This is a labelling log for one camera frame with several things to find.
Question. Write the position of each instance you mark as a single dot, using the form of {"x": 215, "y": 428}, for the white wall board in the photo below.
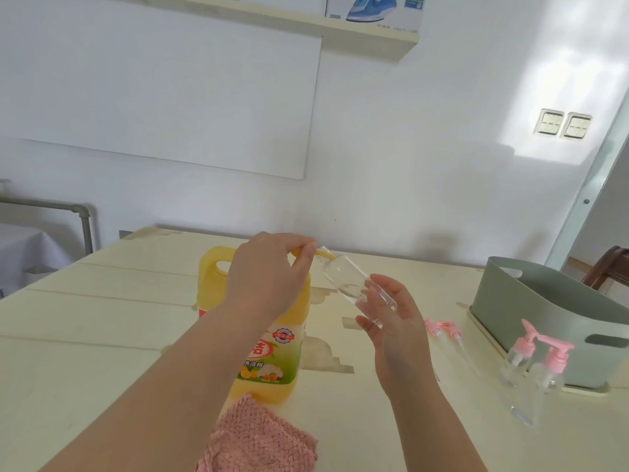
{"x": 162, "y": 93}

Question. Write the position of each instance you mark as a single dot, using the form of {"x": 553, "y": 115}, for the pink textured cloth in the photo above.
{"x": 255, "y": 442}

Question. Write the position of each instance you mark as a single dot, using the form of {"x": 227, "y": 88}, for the white door frame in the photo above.
{"x": 580, "y": 206}

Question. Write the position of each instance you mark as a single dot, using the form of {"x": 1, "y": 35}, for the grey metal pipe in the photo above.
{"x": 59, "y": 205}

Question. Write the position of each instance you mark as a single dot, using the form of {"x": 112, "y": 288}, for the person's left forearm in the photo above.
{"x": 157, "y": 403}

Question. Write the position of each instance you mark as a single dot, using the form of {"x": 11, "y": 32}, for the small clear plastic bottle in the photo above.
{"x": 535, "y": 393}
{"x": 344, "y": 280}
{"x": 513, "y": 368}

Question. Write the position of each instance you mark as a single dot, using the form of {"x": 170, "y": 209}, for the dark wooden chair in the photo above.
{"x": 607, "y": 265}

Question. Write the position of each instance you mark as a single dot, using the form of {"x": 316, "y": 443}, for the yellow detergent jug with pump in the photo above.
{"x": 209, "y": 290}

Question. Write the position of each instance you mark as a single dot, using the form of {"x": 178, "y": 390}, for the person's left hand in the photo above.
{"x": 265, "y": 280}

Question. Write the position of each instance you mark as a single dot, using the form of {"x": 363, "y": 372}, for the white wall switch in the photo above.
{"x": 576, "y": 126}
{"x": 549, "y": 122}

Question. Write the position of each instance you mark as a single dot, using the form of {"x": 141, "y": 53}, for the person's right hand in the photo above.
{"x": 403, "y": 349}

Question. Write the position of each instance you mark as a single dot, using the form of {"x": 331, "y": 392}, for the white iron packaging box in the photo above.
{"x": 378, "y": 12}

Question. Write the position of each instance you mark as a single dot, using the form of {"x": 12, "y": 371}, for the white tablecloth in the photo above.
{"x": 24, "y": 255}

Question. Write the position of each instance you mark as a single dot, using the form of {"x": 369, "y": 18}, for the grey-green plastic basket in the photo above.
{"x": 535, "y": 304}

